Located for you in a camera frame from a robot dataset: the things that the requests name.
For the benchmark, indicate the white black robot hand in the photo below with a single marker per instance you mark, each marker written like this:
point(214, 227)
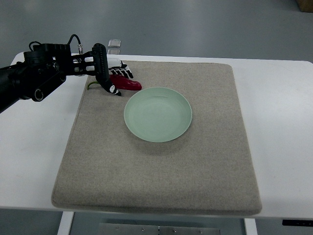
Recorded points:
point(102, 70)

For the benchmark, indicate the red pepper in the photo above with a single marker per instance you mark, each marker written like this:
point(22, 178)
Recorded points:
point(116, 82)

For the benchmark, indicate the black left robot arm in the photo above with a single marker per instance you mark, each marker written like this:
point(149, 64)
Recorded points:
point(44, 69)

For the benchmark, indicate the light green plate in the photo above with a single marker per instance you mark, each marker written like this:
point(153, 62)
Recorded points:
point(158, 114)

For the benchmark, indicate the clear floor socket cover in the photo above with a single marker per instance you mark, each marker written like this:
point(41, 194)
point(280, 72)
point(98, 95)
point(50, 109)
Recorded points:
point(115, 43)

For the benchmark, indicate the beige fabric mat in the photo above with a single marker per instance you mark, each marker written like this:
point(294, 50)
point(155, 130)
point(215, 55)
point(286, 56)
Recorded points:
point(177, 146)

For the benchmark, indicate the white table leg left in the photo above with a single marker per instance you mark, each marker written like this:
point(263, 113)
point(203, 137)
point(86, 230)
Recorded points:
point(65, 223)

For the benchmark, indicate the white table leg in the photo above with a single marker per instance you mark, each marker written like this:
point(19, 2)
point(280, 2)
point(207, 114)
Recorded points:
point(65, 223)
point(250, 226)

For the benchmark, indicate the cardboard box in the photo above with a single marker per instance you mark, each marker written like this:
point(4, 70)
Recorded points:
point(305, 5)

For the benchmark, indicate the white table leg right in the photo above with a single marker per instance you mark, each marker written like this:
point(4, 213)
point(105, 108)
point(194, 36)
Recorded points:
point(250, 226)

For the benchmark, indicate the black table control panel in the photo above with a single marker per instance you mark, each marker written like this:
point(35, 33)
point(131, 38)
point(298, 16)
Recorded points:
point(297, 223)

